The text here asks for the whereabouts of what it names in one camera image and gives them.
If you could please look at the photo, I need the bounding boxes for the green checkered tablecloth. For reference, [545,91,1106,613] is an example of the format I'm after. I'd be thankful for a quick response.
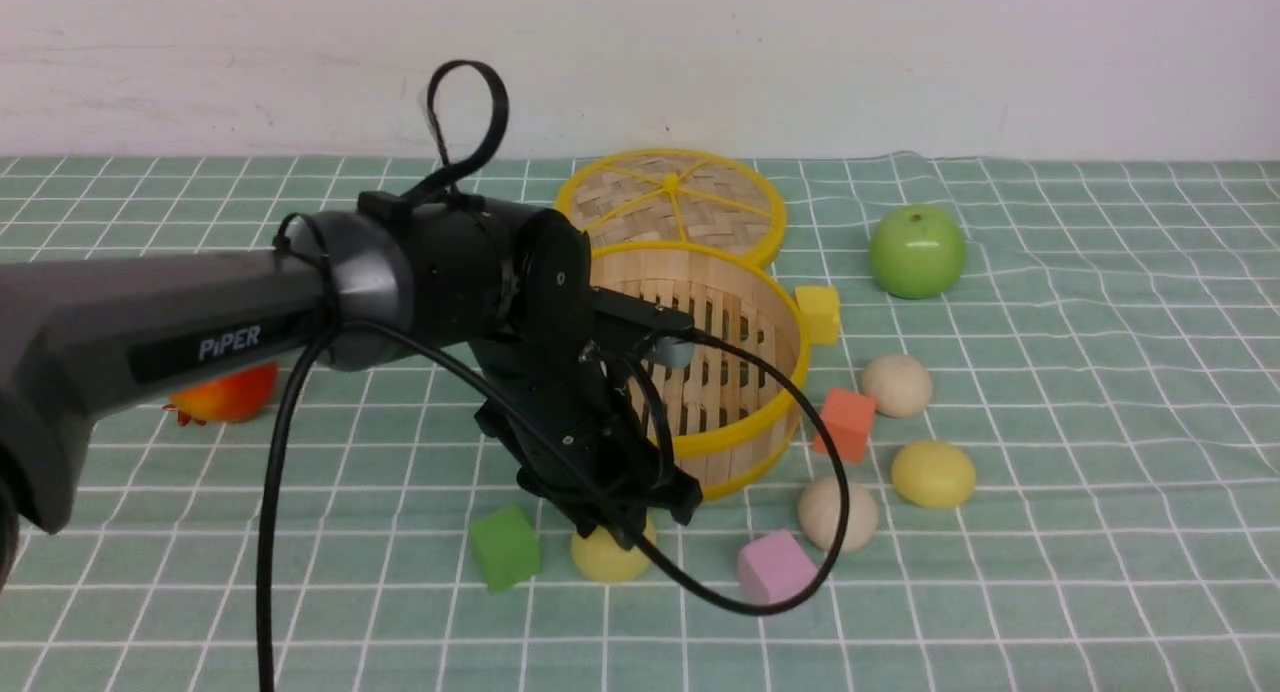
[1,151,1279,691]

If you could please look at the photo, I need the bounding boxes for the bamboo steamer tray yellow rim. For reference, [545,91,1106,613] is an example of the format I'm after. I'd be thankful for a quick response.
[591,240,810,500]

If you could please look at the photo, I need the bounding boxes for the yellow foam cube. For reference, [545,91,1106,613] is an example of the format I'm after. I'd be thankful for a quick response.
[794,285,842,345]

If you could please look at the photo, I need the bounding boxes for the woven bamboo steamer lid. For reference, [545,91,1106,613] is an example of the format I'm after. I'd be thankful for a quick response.
[554,148,788,269]

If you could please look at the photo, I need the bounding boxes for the yellow bun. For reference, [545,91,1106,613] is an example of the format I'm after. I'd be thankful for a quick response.
[570,527,652,585]
[890,440,977,509]

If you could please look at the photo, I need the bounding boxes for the red toy pomegranate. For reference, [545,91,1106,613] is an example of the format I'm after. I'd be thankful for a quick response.
[163,361,279,427]

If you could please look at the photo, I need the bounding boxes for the green foam cube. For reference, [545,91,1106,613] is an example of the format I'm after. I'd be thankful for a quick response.
[468,505,543,594]

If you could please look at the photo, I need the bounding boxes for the white bun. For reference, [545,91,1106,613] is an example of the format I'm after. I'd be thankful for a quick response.
[861,354,934,420]
[797,475,881,554]

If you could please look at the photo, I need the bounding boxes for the orange foam cube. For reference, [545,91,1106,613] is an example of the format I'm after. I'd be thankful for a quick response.
[820,388,877,466]

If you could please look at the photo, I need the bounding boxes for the black cable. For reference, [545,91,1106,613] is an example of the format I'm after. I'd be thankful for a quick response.
[253,317,852,692]

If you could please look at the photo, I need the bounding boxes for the green toy apple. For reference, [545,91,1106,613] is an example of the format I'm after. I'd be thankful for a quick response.
[868,203,968,299]

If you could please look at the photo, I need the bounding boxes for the pink foam cube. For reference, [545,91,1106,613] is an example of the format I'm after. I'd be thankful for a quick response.
[737,531,817,606]

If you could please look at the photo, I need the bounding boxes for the yellow bun front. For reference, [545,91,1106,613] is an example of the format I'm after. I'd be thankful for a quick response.
[570,527,652,585]

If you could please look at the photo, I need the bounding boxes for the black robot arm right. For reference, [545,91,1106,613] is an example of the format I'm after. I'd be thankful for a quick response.
[1,194,703,572]

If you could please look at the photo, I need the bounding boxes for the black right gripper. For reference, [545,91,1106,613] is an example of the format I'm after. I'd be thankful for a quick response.
[468,290,704,551]

